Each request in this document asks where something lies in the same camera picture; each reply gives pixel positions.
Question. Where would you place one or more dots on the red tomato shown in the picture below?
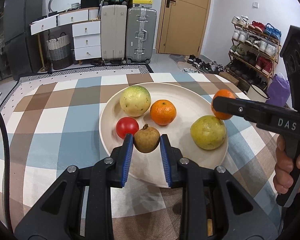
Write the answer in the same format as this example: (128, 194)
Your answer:
(126, 127)

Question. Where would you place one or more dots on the green yellow round fruit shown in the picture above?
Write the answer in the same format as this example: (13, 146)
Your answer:
(208, 132)

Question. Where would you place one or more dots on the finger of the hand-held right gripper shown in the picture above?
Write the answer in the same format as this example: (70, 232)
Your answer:
(240, 108)

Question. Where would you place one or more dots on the dark grey fridge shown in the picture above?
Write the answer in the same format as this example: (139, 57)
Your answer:
(20, 30)

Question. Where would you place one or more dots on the scattered dark sneakers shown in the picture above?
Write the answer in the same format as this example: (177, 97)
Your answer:
(205, 66)

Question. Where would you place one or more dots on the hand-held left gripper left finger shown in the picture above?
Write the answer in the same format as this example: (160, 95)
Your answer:
(127, 160)

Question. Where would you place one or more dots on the cream round plate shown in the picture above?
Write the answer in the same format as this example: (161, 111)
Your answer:
(182, 100)

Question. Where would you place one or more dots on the white enamel bucket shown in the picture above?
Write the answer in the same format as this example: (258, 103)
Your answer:
(256, 93)

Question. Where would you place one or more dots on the purple plastic bag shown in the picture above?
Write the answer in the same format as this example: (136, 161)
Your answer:
(278, 90)

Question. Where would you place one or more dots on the pale yellow spotted fruit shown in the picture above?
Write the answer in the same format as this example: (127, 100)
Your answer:
(135, 101)

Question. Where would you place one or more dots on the oval metal hoop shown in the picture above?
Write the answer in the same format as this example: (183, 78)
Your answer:
(51, 2)

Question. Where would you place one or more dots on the orange mandarin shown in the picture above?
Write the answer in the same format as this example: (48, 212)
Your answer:
(163, 112)
(225, 93)

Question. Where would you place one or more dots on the rows of racked shoes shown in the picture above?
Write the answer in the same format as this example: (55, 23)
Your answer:
(263, 63)

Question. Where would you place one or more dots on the woven laundry basket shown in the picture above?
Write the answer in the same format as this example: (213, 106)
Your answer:
(58, 52)

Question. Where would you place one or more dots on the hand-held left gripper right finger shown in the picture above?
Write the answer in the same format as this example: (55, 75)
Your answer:
(166, 160)

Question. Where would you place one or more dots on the beige suitcase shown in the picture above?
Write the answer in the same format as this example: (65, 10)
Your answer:
(113, 32)

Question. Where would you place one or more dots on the grey door mat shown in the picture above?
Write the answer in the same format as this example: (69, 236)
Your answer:
(177, 58)

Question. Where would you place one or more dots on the brown kiwi fruit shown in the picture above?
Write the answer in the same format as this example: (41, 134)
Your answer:
(147, 140)

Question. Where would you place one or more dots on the wooden door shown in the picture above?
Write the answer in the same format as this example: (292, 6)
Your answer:
(185, 17)

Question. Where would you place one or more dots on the checkered tablecloth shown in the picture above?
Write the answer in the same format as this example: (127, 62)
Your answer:
(52, 135)

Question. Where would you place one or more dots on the yellow and black box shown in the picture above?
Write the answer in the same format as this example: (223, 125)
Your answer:
(141, 3)

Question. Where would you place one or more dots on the brown cardboard box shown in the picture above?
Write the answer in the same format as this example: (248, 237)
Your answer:
(228, 78)

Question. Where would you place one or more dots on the person's right hand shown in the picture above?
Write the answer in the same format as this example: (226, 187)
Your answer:
(280, 175)

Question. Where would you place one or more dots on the silver suitcase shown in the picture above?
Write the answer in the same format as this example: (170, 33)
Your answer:
(141, 35)

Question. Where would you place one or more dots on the white desk with drawers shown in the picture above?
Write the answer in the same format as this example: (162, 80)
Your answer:
(86, 41)

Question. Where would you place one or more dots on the wooden shoe rack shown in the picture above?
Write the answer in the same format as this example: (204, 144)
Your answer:
(275, 65)

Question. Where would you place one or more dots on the black storage bag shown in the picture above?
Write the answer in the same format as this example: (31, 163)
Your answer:
(90, 2)

